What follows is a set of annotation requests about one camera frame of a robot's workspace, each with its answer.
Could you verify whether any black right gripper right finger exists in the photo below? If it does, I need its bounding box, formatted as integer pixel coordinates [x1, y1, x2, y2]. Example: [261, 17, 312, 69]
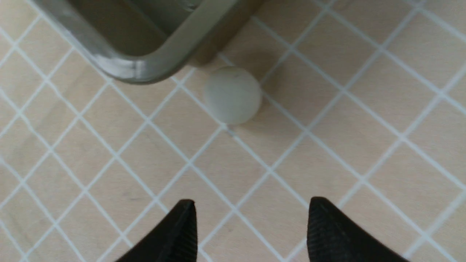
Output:
[307, 197, 407, 262]

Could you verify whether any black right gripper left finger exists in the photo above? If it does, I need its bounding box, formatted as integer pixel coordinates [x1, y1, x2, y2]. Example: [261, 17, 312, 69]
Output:
[117, 199, 198, 262]

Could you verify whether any white ball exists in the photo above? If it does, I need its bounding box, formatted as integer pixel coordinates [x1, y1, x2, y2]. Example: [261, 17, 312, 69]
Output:
[204, 66, 262, 125]

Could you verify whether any checkered orange tablecloth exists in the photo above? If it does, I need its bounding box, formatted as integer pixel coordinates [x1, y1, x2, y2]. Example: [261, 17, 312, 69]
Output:
[1, 0, 465, 262]

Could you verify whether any olive plastic bin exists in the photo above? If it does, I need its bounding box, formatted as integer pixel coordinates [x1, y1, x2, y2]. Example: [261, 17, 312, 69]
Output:
[33, 0, 263, 85]

